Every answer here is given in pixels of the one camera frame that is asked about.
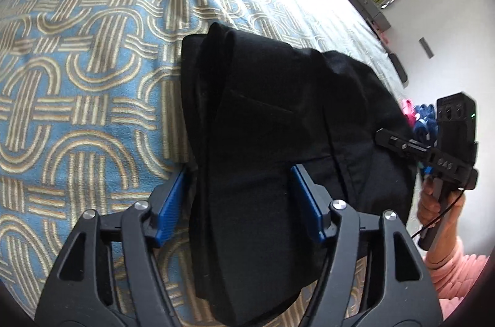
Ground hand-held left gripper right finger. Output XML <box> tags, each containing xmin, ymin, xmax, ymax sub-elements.
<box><xmin>290</xmin><ymin>165</ymin><xmax>443</xmax><ymax>327</ymax></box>

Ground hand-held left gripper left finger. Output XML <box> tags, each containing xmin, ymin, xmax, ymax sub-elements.
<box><xmin>35</xmin><ymin>168</ymin><xmax>187</xmax><ymax>327</ymax></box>

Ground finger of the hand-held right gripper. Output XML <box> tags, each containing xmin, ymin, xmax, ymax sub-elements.
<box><xmin>375</xmin><ymin>128</ymin><xmax>437</xmax><ymax>162</ymax></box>

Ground black pants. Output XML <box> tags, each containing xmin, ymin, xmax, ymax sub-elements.
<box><xmin>181</xmin><ymin>22</ymin><xmax>420</xmax><ymax>325</ymax></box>

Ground person's right forearm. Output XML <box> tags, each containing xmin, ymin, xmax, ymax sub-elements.
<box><xmin>423</xmin><ymin>191</ymin><xmax>492</xmax><ymax>320</ymax></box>

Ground person's right hand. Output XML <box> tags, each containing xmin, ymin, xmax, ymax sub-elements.
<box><xmin>417</xmin><ymin>176</ymin><xmax>437</xmax><ymax>231</ymax></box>

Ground blue cloth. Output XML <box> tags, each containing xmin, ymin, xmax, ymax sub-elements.
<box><xmin>410</xmin><ymin>103</ymin><xmax>439</xmax><ymax>177</ymax></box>

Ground pink cloth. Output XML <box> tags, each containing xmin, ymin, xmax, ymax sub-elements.
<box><xmin>400</xmin><ymin>98</ymin><xmax>418</xmax><ymax>124</ymax></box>

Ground dark grey object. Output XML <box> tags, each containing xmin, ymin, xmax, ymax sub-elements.
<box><xmin>389</xmin><ymin>52</ymin><xmax>409</xmax><ymax>85</ymax></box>

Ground blue beige patterned bedspread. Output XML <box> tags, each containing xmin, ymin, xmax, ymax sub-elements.
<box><xmin>0</xmin><ymin>0</ymin><xmax>407</xmax><ymax>327</ymax></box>

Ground thin black cable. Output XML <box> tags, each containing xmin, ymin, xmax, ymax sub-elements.
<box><xmin>410</xmin><ymin>188</ymin><xmax>465</xmax><ymax>239</ymax></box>

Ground grey wall shelf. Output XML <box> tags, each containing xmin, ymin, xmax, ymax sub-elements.
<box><xmin>334</xmin><ymin>0</ymin><xmax>393</xmax><ymax>32</ymax></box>

